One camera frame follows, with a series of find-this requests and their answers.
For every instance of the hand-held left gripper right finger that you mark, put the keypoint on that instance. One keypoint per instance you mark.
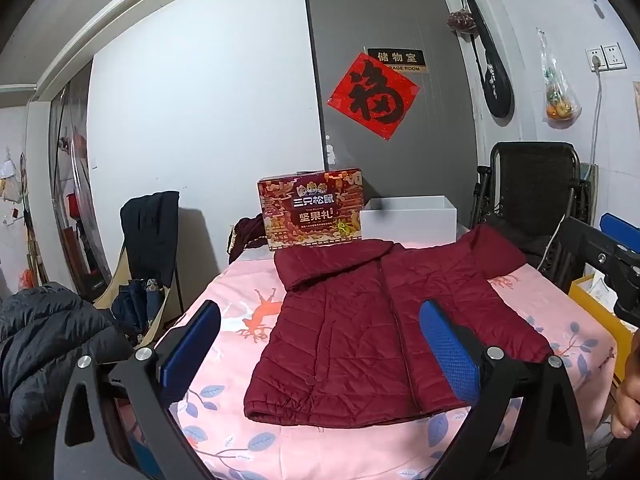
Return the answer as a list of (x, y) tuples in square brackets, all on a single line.
[(447, 350)]

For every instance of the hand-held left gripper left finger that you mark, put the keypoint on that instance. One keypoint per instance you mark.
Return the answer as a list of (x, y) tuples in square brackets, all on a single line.
[(192, 345)]

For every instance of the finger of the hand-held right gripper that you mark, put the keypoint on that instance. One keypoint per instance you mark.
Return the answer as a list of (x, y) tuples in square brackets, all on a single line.
[(620, 227), (585, 242)]

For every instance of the maroon quilted jacket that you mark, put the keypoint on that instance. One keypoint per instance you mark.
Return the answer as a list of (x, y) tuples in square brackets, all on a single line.
[(350, 335)]

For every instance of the person's right hand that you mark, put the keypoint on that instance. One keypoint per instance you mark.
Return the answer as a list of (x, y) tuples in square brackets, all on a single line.
[(629, 390)]

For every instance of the beige canvas chair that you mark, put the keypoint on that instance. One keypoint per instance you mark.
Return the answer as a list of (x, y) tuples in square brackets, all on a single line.
[(165, 317)]

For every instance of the yellow box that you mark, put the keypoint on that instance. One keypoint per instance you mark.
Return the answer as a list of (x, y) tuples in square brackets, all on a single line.
[(595, 305)]

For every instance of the pink printed bedsheet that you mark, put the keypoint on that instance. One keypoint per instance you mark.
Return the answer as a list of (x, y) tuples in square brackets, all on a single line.
[(550, 300)]

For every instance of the dark folded umbrella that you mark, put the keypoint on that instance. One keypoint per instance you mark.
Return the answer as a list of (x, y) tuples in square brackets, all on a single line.
[(135, 305)]

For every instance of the black folding chair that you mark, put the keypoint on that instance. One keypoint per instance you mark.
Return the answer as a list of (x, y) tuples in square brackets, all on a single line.
[(530, 185)]

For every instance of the dark garment on chair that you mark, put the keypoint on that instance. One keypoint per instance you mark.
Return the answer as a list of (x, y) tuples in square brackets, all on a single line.
[(150, 235)]

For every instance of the maroon cloth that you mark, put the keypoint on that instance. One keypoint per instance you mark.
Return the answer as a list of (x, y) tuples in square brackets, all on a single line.
[(247, 235)]

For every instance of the white open box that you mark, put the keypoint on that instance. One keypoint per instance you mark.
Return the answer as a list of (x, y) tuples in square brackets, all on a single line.
[(410, 222)]

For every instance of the clear plastic bag of fruit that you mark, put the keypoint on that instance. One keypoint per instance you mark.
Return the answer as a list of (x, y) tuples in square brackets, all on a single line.
[(559, 105)]

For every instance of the black puffer jacket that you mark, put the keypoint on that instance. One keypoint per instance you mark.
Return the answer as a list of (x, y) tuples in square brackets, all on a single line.
[(45, 340)]

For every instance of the red printed gift box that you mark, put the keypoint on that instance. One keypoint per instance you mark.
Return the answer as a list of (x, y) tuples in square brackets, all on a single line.
[(310, 210)]

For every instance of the black racket bag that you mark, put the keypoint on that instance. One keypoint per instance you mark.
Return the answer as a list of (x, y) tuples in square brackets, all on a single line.
[(495, 80)]

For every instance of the glass cabinet door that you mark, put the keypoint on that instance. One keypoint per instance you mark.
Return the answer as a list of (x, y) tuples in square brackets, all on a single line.
[(75, 185)]

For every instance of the purple grape decoration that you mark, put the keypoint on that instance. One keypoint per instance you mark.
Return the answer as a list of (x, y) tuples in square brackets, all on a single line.
[(460, 20)]

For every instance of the red paper door poster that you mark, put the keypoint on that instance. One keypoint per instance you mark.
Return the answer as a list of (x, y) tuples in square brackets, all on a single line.
[(375, 95)]

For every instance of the black door sign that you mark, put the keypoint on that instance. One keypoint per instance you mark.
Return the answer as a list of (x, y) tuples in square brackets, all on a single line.
[(397, 57)]

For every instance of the grey door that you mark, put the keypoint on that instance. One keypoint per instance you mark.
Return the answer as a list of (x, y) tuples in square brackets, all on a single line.
[(390, 10)]

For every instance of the white wall socket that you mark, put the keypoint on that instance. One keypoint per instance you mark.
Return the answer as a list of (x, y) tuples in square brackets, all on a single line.
[(607, 56)]

